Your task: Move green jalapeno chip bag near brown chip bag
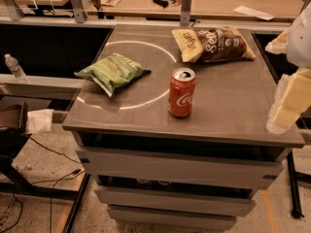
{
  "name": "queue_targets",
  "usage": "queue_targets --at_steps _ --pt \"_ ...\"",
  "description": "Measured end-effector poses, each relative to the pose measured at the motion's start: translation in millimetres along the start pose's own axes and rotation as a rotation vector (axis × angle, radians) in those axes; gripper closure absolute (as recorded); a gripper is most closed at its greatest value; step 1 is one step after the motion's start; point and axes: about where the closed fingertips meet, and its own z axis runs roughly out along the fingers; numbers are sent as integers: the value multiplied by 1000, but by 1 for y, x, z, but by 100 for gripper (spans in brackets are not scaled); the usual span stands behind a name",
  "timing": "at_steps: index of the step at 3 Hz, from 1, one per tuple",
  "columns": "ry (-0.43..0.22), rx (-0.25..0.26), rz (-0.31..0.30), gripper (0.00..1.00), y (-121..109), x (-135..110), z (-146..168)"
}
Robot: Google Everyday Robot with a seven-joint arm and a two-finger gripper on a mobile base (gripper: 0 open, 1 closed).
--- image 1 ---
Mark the green jalapeno chip bag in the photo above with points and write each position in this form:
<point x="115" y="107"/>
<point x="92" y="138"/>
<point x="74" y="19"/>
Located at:
<point x="113" y="72"/>

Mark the white paper sheet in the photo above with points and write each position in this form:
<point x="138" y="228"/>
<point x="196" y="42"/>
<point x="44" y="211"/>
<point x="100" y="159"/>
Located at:
<point x="253" y="13"/>

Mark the grey drawer cabinet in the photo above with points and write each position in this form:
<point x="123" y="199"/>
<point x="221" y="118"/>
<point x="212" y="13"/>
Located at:
<point x="199" y="171"/>

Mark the clear plastic water bottle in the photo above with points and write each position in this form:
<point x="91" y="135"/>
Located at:
<point x="16" y="69"/>

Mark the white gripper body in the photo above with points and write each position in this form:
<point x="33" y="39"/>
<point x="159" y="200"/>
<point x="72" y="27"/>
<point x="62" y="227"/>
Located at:
<point x="300" y="41"/>

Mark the black table leg stand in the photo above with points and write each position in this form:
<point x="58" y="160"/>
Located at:
<point x="296" y="177"/>

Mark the brown chip bag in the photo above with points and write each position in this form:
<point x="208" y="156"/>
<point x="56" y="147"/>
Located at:
<point x="212" y="45"/>

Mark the red Coca-Cola can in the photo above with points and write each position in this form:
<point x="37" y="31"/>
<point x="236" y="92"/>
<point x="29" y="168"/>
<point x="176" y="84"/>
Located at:
<point x="181" y="91"/>

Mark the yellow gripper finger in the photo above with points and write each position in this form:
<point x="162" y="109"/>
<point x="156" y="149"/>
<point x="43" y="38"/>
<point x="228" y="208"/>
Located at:
<point x="279" y="44"/>
<point x="291" y="99"/>

